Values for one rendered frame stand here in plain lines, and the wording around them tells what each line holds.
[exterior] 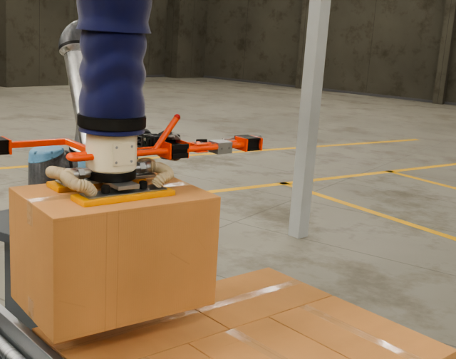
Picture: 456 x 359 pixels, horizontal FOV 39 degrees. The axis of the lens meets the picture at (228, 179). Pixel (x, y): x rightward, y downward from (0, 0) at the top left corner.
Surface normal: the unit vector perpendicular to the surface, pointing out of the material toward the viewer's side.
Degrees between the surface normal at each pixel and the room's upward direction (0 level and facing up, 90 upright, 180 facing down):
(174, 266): 90
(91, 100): 77
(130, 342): 0
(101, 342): 0
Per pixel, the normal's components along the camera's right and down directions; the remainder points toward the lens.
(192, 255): 0.59, 0.22
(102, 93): -0.20, -0.04
